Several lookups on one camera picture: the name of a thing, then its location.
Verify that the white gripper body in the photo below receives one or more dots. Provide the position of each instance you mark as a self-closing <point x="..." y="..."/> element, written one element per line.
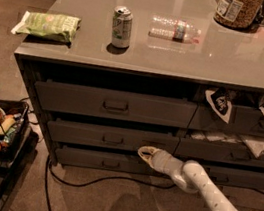
<point x="164" y="160"/>

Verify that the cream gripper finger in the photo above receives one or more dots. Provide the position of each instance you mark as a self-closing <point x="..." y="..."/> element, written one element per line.
<point x="149" y="150"/>
<point x="146" y="156"/>

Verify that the dark grey drawer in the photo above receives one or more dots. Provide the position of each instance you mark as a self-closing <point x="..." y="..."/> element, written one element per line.
<point x="103" y="160"/>
<point x="235" y="177"/>
<point x="109" y="136"/>
<point x="195" y="145"/>
<point x="242" y="120"/>
<point x="106" y="103"/>

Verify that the white napkin in drawer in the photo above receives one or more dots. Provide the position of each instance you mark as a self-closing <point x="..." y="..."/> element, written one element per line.
<point x="255" y="145"/>

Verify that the dark grey kitchen counter cabinet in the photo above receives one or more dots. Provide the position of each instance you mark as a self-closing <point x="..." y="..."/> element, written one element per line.
<point x="221" y="58"/>

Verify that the black white snack bag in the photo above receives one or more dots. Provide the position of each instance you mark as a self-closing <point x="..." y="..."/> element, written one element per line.
<point x="219" y="101"/>

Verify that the clear plastic water bottle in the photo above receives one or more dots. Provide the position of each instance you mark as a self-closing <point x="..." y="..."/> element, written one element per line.
<point x="173" y="29"/>

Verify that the silver green soda can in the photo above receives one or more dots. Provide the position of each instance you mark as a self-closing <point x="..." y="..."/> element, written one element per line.
<point x="121" y="29"/>

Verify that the large jar of nuts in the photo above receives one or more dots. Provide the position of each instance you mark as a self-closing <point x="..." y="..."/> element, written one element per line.
<point x="237" y="14"/>

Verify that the green chip bag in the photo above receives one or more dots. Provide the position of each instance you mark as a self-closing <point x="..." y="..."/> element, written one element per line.
<point x="55" y="27"/>

